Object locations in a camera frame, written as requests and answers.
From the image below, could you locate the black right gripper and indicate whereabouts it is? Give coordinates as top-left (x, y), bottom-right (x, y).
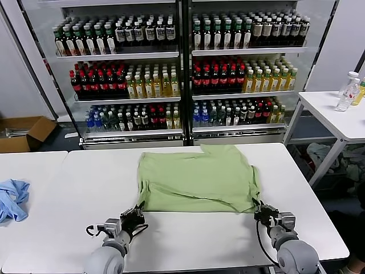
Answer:
top-left (250, 196), bottom-right (282, 228)

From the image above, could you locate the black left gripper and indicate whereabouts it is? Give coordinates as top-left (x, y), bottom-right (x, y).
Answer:
top-left (119, 200), bottom-right (148, 237)

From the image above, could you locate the light green polo shirt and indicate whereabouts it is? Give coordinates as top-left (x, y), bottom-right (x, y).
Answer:
top-left (136, 144), bottom-right (262, 214)

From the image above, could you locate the green white clothes heap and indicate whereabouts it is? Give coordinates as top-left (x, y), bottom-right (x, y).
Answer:
top-left (341, 145), bottom-right (365, 183)

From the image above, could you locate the dark mesh laundry basket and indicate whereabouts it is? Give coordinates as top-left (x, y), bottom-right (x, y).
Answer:
top-left (287, 142), bottom-right (318, 183)

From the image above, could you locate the open beverage display cooler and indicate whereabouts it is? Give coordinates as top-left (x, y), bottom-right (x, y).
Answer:
top-left (0, 0), bottom-right (186, 151)
top-left (182, 0), bottom-right (342, 147)

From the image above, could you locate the pale crumpled garment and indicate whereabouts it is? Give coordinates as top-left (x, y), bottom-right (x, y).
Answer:
top-left (307, 142), bottom-right (340, 174)

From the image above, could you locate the person in dark trousers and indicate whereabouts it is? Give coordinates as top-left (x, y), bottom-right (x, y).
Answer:
top-left (327, 209), bottom-right (365, 265)

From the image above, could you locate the brown grey sneaker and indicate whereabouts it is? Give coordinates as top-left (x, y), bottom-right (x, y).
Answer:
top-left (342, 264), bottom-right (365, 274)

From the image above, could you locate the white side table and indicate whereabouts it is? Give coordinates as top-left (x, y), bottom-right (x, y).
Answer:
top-left (282, 91), bottom-right (365, 190)

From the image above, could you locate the yellow green tea bottle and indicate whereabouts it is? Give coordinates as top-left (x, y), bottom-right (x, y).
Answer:
top-left (244, 70), bottom-right (254, 93)
top-left (161, 73), bottom-right (172, 98)
top-left (135, 75), bottom-right (145, 99)
top-left (271, 68), bottom-right (281, 92)
top-left (126, 75), bottom-right (136, 100)
top-left (253, 70), bottom-right (263, 93)
top-left (288, 67), bottom-right (298, 91)
top-left (144, 74), bottom-right (153, 99)
top-left (153, 74), bottom-right (163, 98)
top-left (262, 69), bottom-right (272, 92)
top-left (279, 68), bottom-right (289, 91)
top-left (171, 72), bottom-right (180, 97)

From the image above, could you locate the crumpled light blue shirt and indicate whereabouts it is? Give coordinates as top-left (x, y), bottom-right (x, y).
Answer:
top-left (0, 179), bottom-right (31, 224)

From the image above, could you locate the open cardboard box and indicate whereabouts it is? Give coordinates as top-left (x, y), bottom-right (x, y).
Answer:
top-left (0, 115), bottom-right (58, 154)

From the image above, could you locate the clear bottle red label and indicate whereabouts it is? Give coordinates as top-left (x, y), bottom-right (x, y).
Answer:
top-left (335, 78), bottom-right (361, 112)

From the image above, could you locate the shiny metal rods bundle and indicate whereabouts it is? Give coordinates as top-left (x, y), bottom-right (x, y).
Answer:
top-left (5, 128), bottom-right (30, 140)

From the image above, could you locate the yellow drink bottle green cap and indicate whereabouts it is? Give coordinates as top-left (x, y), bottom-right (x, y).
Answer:
top-left (350, 76), bottom-right (365, 107)

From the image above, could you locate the clear bottle white cap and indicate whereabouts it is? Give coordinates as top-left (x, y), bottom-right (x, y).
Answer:
top-left (339, 71), bottom-right (360, 98)

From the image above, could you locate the green cap tea bottle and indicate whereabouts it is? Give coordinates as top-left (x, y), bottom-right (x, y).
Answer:
top-left (233, 20), bottom-right (244, 49)
top-left (73, 26), bottom-right (86, 56)
top-left (222, 20), bottom-right (233, 50)
top-left (63, 27), bottom-right (76, 57)
top-left (94, 25), bottom-right (107, 55)
top-left (202, 21), bottom-right (212, 50)
top-left (83, 26), bottom-right (97, 55)
top-left (243, 19), bottom-right (253, 49)
top-left (212, 20), bottom-right (223, 50)
top-left (54, 29), bottom-right (66, 57)
top-left (192, 22), bottom-right (202, 50)
top-left (104, 25), bottom-right (117, 55)

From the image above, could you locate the dark bottle white blue label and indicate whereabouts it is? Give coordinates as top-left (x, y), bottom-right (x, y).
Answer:
top-left (144, 21), bottom-right (156, 46)
top-left (272, 18), bottom-right (282, 46)
top-left (281, 18), bottom-right (291, 46)
top-left (290, 17), bottom-right (301, 46)
top-left (299, 17), bottom-right (311, 46)
top-left (124, 22), bottom-right (135, 46)
top-left (114, 23), bottom-right (125, 47)
top-left (133, 22), bottom-right (144, 46)
top-left (155, 21), bottom-right (166, 45)
top-left (165, 19), bottom-right (176, 44)

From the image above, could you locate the dark bottle beige label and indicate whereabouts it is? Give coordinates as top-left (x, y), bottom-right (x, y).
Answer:
top-left (253, 19), bottom-right (264, 47)
top-left (262, 18), bottom-right (273, 47)

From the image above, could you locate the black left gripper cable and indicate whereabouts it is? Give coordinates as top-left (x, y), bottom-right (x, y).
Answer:
top-left (129, 224), bottom-right (149, 237)

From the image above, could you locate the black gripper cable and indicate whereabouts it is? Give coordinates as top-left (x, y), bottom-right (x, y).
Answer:
top-left (129, 224), bottom-right (149, 237)
top-left (254, 219), bottom-right (280, 269)

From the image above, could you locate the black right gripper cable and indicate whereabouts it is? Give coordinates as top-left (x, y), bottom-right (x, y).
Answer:
top-left (254, 219), bottom-right (280, 269)

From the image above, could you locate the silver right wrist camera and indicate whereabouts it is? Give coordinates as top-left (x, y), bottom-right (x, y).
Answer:
top-left (278, 212), bottom-right (298, 235)

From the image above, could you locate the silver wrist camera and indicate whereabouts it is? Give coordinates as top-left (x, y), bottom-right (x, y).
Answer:
top-left (96, 218), bottom-right (120, 239)
top-left (278, 212), bottom-right (298, 235)

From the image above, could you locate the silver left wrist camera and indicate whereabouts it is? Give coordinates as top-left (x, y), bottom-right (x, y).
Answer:
top-left (96, 218), bottom-right (120, 239)

